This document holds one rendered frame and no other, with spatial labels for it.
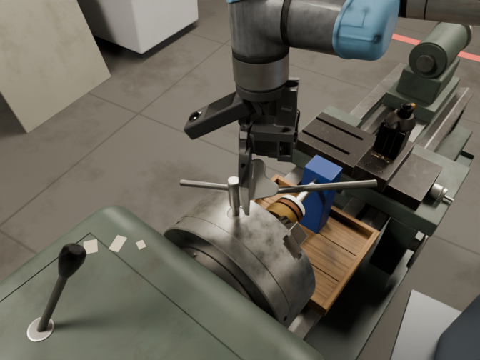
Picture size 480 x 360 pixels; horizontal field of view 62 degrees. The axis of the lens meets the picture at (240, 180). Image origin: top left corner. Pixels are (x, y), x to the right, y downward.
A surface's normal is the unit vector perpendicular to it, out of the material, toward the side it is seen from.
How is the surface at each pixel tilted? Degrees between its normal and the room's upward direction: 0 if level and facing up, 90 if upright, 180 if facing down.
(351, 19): 64
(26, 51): 74
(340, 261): 0
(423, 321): 0
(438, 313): 0
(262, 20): 85
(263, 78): 86
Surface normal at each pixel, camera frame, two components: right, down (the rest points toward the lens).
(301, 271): 0.66, 0.00
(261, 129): -0.06, -0.73
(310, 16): -0.49, 0.31
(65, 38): 0.84, 0.17
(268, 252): 0.39, -0.37
